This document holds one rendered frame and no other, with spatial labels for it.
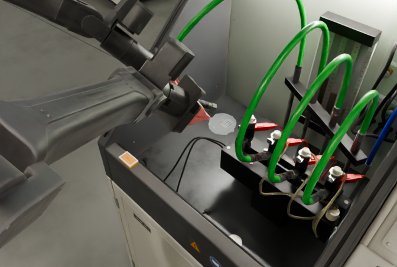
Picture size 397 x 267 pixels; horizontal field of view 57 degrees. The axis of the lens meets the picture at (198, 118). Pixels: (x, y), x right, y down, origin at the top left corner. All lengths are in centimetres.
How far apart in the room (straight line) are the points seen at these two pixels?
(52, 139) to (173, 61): 35
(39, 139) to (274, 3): 92
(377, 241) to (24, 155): 78
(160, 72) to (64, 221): 161
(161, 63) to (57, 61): 266
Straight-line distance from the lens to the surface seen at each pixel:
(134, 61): 81
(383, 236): 91
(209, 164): 117
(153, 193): 98
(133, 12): 80
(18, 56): 345
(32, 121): 30
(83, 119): 35
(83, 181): 227
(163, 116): 74
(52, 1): 77
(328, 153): 69
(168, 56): 61
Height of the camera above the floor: 174
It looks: 44 degrees down
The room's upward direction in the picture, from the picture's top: straight up
